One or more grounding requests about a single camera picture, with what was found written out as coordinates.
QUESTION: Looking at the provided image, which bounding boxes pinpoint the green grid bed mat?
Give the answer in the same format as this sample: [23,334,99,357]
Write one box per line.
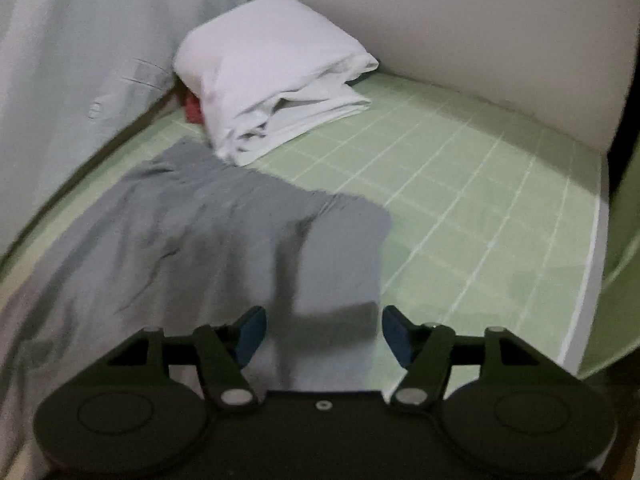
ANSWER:
[0,71,603,401]

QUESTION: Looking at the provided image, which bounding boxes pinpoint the carrot printed pale blue blanket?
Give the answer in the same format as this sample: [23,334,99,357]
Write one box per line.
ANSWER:
[0,0,266,261]

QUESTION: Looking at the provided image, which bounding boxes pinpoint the white folded cloth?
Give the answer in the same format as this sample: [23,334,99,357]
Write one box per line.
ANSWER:
[172,0,380,168]

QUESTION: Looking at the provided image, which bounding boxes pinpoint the grey garment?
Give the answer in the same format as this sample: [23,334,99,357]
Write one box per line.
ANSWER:
[0,140,392,461]

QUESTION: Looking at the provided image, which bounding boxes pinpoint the red garment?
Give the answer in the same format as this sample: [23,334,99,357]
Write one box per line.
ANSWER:
[182,91,207,126]

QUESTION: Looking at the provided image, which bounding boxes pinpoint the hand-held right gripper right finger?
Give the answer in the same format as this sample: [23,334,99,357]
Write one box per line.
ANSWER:
[382,305,549,413]

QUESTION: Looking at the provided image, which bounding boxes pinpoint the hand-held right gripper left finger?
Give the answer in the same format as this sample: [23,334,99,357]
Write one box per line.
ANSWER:
[102,306,269,413]

